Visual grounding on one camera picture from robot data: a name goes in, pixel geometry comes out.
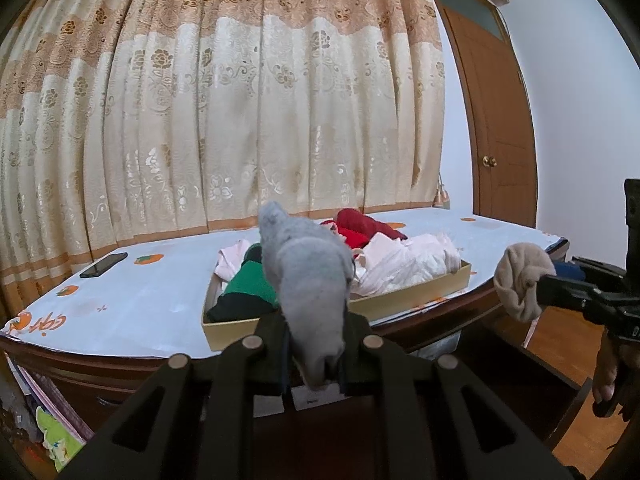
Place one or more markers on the green printed bag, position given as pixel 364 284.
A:
pixel 55 440

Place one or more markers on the green underwear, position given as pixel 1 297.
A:
pixel 250 282

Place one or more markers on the beige sock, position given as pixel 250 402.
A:
pixel 520 285

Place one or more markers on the shallow cardboard box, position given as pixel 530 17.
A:
pixel 400 300

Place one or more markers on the wooden table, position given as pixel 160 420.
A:
pixel 450 322

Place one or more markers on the cream patterned curtain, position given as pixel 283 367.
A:
pixel 200 110

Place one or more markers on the wooden door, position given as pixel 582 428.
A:
pixel 495 110

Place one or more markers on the wooden drawer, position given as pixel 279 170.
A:
pixel 500 385

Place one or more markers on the brass door knob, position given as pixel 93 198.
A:
pixel 489 161

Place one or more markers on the black smartphone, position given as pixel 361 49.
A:
pixel 102 265

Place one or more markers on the black underwear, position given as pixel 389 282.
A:
pixel 235 310

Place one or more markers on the white underwear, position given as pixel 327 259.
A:
pixel 420 267

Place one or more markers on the grey underwear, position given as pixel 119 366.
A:
pixel 310 280

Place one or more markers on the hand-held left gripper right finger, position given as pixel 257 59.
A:
pixel 357 360

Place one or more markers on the person's right hand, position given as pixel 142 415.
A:
pixel 606 365

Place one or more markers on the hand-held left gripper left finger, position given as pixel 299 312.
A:
pixel 270 360

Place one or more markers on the curtain tassel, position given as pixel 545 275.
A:
pixel 441 195

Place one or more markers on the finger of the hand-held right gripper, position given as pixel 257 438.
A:
pixel 565 290
pixel 570 270

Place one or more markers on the pale pink underwear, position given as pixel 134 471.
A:
pixel 385 250

